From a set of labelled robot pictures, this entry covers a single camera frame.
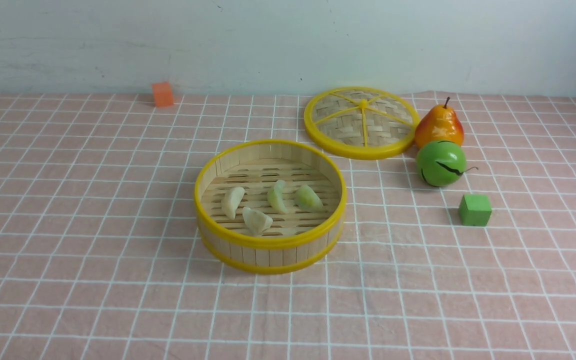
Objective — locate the pale dumpling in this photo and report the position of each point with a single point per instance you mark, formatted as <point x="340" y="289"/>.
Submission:
<point x="275" y="197"/>
<point x="231" y="201"/>
<point x="256" y="221"/>

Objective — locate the orange foam cube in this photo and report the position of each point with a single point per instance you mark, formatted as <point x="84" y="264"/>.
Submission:
<point x="163" y="95"/>

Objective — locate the greenish dumpling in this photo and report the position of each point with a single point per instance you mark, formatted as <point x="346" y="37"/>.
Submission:
<point x="308" y="200"/>

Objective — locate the bamboo steamer tray yellow rim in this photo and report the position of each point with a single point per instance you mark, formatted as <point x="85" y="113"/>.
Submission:
<point x="296" y="239"/>

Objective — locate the pink checkered tablecloth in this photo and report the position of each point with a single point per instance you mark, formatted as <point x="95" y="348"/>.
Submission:
<point x="100" y="257"/>

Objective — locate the green foam cube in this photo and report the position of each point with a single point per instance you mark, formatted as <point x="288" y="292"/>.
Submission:
<point x="475" y="210"/>

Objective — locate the orange yellow toy pear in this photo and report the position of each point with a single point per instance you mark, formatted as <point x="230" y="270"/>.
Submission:
<point x="440" y="124"/>

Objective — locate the woven bamboo steamer lid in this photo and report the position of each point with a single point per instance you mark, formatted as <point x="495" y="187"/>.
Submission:
<point x="360" y="123"/>

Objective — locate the green toy apple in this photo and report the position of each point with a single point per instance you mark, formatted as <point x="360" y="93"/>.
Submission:
<point x="440" y="163"/>

